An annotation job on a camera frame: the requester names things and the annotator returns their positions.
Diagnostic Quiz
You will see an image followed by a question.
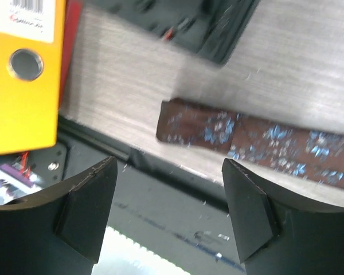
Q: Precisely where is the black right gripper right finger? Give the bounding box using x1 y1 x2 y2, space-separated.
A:
222 159 344 275

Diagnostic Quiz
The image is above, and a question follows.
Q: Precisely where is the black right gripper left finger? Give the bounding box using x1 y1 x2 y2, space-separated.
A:
0 157 118 274

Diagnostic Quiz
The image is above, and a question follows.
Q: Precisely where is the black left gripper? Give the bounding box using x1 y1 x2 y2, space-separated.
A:
89 0 258 66

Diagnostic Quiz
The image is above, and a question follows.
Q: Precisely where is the brown blue-flowered tie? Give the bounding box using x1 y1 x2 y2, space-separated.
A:
156 99 344 189

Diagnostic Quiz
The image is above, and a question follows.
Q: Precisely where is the yellow binder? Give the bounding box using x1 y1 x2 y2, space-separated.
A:
0 0 66 155

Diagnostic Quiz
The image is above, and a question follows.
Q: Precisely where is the white slotted cable duct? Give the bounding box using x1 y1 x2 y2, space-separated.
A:
92 226 188 275

